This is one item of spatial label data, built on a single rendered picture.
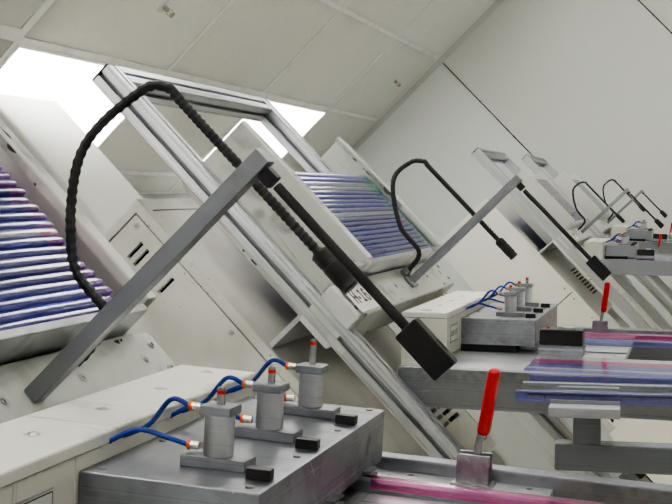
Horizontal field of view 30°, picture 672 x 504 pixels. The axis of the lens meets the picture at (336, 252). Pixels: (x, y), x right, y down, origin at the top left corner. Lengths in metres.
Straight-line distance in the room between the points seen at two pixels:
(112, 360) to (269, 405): 0.25
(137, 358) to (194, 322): 0.83
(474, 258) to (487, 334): 3.28
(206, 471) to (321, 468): 0.12
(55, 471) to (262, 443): 0.20
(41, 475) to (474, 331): 1.50
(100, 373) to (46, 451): 0.32
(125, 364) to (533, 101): 7.52
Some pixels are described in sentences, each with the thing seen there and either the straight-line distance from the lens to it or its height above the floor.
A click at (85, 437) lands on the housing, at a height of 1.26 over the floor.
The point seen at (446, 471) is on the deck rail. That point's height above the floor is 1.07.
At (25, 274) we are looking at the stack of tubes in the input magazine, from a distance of 1.15.
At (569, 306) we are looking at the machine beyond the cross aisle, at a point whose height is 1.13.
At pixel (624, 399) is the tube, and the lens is 1.32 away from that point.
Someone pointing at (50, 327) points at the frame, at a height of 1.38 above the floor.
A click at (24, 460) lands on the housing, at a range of 0.84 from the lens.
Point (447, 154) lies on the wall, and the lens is 8.72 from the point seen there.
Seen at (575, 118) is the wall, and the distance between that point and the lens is 8.60.
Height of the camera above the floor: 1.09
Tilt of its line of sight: 9 degrees up
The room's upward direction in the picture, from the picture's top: 42 degrees counter-clockwise
